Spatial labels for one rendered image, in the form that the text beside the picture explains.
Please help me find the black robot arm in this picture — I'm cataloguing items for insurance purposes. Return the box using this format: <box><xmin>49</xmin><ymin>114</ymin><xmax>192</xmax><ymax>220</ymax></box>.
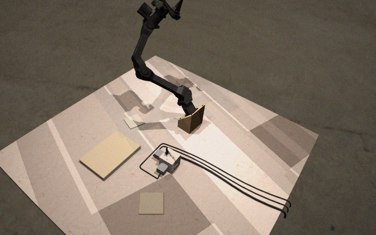
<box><xmin>131</xmin><ymin>0</ymin><xmax>198</xmax><ymax>117</ymax></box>

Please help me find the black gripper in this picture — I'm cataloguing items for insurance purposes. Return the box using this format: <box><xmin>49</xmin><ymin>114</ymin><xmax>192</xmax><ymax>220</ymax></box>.
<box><xmin>155</xmin><ymin>0</ymin><xmax>183</xmax><ymax>20</ymax></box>

